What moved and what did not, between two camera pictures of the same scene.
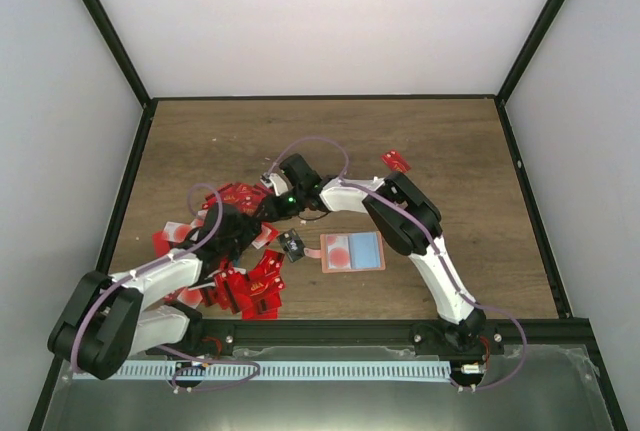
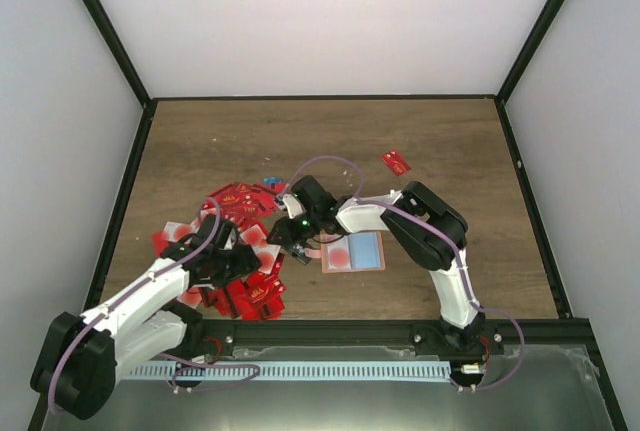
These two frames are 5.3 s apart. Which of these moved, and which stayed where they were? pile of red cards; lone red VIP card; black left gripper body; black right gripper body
Moved: black right gripper body; black left gripper body
Stayed: pile of red cards; lone red VIP card
